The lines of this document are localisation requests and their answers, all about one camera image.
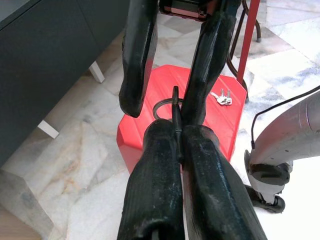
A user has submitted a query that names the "dark grey cabinet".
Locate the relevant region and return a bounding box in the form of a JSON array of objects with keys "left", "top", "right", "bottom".
[{"left": 0, "top": 0, "right": 131, "bottom": 168}]

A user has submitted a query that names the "red metal frame bar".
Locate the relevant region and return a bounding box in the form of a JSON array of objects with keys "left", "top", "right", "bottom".
[{"left": 236, "top": 0, "right": 261, "bottom": 85}]

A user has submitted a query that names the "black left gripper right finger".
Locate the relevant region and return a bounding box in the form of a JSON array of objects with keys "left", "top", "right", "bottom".
[{"left": 181, "top": 124, "right": 268, "bottom": 240}]

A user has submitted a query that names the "silver robot left leg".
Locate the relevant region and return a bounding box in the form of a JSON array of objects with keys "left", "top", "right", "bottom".
[{"left": 244, "top": 88, "right": 320, "bottom": 213}]

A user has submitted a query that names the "large silver key ring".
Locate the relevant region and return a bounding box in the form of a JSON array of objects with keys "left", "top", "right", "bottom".
[{"left": 152, "top": 98, "right": 187, "bottom": 121}]

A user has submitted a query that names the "white cabinet leg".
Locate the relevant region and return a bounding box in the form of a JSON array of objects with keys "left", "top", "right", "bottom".
[
  {"left": 88, "top": 61, "right": 106, "bottom": 84},
  {"left": 37, "top": 120, "right": 60, "bottom": 139}
]

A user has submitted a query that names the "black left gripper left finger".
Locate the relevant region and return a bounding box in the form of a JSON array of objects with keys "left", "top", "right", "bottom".
[{"left": 116, "top": 118, "right": 186, "bottom": 240}]

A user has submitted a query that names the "red plastic stool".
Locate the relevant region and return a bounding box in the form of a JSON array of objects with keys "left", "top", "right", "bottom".
[{"left": 116, "top": 64, "right": 248, "bottom": 176}]

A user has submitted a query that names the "black robot leg cable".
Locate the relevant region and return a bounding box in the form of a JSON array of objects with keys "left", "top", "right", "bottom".
[{"left": 250, "top": 84, "right": 320, "bottom": 147}]

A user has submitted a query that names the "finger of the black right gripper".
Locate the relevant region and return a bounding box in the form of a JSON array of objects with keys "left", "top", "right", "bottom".
[
  {"left": 181, "top": 0, "right": 243, "bottom": 127},
  {"left": 118, "top": 0, "right": 160, "bottom": 119}
]

